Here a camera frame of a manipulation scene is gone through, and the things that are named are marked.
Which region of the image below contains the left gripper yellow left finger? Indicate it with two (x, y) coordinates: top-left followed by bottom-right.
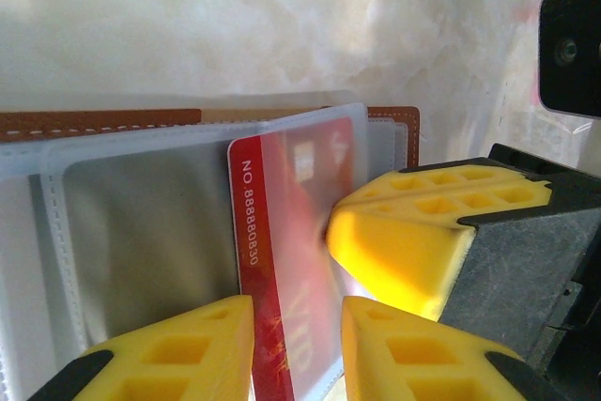
(27, 295), (255, 401)

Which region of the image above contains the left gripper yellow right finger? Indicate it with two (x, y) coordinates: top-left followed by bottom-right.
(340, 296), (560, 401)

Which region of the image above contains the red VIP card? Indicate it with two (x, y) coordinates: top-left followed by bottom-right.
(227, 116), (356, 401)

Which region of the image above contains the brown leather card holder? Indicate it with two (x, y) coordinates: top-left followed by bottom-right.
(0, 89), (423, 401)

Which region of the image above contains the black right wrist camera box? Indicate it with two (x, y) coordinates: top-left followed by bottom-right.
(536, 0), (601, 118)

